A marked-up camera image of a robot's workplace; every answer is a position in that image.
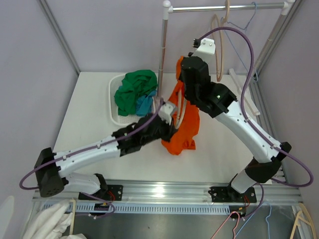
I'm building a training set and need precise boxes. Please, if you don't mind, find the teal blue t shirt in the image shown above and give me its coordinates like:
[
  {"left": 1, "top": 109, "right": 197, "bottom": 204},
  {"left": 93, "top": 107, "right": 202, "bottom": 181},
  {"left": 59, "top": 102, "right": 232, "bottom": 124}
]
[{"left": 136, "top": 90, "right": 157, "bottom": 117}]

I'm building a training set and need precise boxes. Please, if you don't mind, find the orange t shirt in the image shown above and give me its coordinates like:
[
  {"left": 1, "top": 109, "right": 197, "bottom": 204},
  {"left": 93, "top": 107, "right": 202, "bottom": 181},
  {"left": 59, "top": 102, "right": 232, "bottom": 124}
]
[{"left": 161, "top": 56, "right": 200, "bottom": 155}]

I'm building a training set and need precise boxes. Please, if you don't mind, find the green t shirt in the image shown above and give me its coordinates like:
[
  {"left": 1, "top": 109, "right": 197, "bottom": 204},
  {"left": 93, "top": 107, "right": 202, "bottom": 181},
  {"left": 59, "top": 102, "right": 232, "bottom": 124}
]
[{"left": 115, "top": 70, "right": 158, "bottom": 116}]

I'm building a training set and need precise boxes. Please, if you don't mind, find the light blue wire hanger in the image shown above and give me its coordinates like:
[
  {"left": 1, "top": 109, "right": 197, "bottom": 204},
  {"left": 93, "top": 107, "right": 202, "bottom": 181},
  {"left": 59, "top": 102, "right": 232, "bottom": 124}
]
[{"left": 225, "top": 1, "right": 261, "bottom": 82}]

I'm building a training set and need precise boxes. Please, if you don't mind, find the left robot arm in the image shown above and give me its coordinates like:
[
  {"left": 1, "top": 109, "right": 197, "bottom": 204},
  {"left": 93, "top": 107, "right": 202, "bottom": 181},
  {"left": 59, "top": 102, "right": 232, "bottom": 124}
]
[{"left": 34, "top": 114, "right": 177, "bottom": 200}]

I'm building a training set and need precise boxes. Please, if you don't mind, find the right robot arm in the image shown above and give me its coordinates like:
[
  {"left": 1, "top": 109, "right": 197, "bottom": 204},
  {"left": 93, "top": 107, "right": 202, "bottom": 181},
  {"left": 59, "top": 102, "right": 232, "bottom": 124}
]
[{"left": 179, "top": 56, "right": 292, "bottom": 202}]

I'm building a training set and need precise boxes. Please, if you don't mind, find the beige wooden hanger on floor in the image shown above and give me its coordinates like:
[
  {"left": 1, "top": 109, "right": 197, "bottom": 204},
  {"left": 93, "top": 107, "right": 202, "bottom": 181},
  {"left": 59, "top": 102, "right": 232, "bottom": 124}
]
[{"left": 290, "top": 203, "right": 317, "bottom": 239}]

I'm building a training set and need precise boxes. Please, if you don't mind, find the white perforated plastic basket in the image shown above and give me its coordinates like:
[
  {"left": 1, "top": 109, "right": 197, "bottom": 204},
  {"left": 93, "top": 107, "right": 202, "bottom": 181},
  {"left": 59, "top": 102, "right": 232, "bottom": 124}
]
[{"left": 108, "top": 74, "right": 140, "bottom": 126}]

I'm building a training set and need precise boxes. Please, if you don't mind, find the silver clothes rack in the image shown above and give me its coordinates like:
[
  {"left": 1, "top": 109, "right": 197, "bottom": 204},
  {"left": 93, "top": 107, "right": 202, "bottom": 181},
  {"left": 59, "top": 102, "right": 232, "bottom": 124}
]
[{"left": 157, "top": 0, "right": 295, "bottom": 98}]

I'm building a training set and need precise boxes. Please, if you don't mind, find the white cloth pile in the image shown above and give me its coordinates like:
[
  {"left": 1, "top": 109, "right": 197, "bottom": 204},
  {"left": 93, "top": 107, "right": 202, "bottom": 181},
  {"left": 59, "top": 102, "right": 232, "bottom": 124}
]
[{"left": 22, "top": 200, "right": 86, "bottom": 239}]

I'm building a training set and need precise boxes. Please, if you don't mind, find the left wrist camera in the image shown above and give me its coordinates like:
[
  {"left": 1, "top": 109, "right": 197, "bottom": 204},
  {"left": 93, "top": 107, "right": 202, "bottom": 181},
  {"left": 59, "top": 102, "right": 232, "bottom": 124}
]
[{"left": 158, "top": 101, "right": 177, "bottom": 125}]

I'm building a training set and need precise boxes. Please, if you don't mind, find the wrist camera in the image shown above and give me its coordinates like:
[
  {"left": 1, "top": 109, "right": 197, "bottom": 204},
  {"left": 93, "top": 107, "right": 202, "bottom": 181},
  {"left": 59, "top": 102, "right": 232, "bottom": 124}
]
[
  {"left": 192, "top": 38, "right": 215, "bottom": 60},
  {"left": 158, "top": 101, "right": 177, "bottom": 125}
]

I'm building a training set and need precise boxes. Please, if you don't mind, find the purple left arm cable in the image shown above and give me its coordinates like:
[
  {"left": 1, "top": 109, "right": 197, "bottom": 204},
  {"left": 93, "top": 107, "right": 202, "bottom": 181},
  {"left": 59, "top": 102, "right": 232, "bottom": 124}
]
[{"left": 19, "top": 98, "right": 165, "bottom": 220}]

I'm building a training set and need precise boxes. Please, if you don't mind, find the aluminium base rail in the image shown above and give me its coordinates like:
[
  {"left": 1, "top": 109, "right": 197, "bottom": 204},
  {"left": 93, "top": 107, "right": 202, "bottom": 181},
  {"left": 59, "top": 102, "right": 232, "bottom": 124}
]
[{"left": 32, "top": 177, "right": 304, "bottom": 215}]

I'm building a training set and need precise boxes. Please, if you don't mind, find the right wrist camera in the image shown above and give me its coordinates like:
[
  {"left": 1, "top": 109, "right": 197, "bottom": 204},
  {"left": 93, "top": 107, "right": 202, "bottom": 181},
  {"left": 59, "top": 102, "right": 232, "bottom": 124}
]
[{"left": 192, "top": 38, "right": 215, "bottom": 60}]

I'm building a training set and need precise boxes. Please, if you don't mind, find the pink wire hanger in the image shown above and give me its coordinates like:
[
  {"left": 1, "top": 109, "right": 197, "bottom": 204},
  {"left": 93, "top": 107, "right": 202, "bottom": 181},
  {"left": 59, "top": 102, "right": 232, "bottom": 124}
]
[{"left": 210, "top": 211, "right": 240, "bottom": 239}]

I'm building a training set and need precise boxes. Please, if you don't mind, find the blue wire hanger on floor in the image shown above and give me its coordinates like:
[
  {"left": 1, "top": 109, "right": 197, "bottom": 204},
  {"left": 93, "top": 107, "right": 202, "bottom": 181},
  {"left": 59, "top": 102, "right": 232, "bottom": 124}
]
[{"left": 235, "top": 202, "right": 272, "bottom": 239}]

